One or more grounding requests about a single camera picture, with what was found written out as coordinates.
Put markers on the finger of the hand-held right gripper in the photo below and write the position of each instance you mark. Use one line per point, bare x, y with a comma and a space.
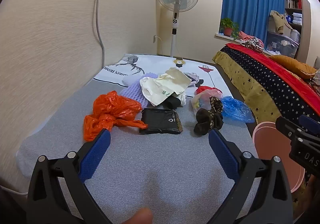
310, 124
287, 127

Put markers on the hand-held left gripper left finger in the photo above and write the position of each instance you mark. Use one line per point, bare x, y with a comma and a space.
96, 154

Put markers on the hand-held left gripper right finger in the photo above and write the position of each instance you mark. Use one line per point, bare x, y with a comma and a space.
223, 156

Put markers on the pink round bin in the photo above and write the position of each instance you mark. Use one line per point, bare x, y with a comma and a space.
270, 149

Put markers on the dark brown floral cloth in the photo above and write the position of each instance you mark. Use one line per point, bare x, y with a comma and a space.
207, 121

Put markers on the orange plastic bag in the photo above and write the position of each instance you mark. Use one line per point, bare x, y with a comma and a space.
112, 111

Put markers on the blue plastic bag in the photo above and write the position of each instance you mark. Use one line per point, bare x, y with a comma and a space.
235, 110

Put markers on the clear plastic bag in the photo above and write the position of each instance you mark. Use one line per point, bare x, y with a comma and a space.
200, 104

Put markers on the red plastic bag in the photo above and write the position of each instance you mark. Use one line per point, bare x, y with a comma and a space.
203, 89

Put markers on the black plastic packet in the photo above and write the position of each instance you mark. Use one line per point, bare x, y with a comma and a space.
160, 121

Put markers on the black wrapper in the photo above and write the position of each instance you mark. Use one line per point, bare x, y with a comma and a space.
172, 102

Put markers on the purple foam net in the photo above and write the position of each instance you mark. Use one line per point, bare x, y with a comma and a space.
132, 89

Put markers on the white plastic bag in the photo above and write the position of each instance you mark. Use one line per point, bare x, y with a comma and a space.
155, 94

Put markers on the white grey paper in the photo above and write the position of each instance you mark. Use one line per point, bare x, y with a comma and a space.
193, 77

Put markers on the beige paper bag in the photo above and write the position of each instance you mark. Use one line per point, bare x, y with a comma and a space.
175, 80

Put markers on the person's left hand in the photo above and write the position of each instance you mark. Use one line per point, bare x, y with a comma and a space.
141, 217

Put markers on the bed with starry blanket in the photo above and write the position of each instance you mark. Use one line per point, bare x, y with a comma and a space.
262, 84

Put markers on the orange brown pillow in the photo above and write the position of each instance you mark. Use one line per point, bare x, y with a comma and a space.
292, 65

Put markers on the grey pillow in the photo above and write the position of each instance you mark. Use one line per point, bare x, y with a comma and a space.
317, 62

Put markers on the clear plastic storage box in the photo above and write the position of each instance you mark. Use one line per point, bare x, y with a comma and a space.
280, 44

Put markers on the silver pot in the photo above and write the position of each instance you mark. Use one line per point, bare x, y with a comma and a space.
295, 35

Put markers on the striped cloth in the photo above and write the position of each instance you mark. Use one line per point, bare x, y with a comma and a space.
252, 44

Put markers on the pink cloth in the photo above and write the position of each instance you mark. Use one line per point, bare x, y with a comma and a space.
245, 35

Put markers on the beige jacket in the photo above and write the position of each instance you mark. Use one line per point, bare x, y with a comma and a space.
278, 21

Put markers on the potted green plant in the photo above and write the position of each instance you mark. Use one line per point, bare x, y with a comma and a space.
228, 31

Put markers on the wooden bookshelf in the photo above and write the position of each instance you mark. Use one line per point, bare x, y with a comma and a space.
293, 4

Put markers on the blue curtain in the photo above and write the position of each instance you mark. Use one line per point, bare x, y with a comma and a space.
250, 1

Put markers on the white wall plug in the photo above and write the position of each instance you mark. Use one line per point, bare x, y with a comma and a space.
155, 38

